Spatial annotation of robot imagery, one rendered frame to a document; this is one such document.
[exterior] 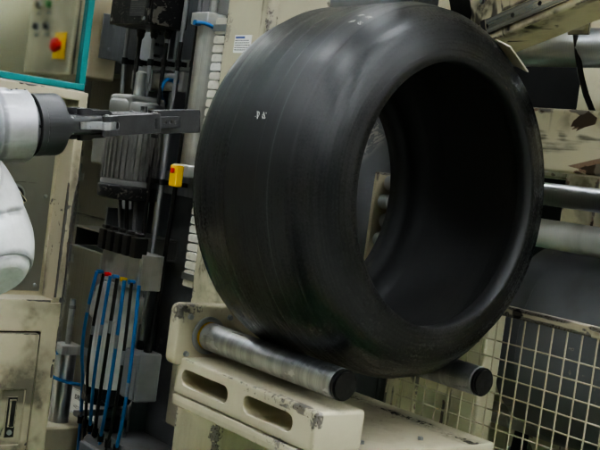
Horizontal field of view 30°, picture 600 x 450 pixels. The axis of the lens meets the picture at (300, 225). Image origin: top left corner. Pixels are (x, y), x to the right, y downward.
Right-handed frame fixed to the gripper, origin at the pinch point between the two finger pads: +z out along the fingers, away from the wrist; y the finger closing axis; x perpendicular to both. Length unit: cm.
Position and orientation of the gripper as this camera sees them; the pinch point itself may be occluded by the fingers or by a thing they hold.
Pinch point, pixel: (174, 121)
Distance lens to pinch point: 147.5
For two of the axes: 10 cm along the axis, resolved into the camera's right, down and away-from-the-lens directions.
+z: 7.9, -0.8, 6.1
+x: -0.2, 9.9, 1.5
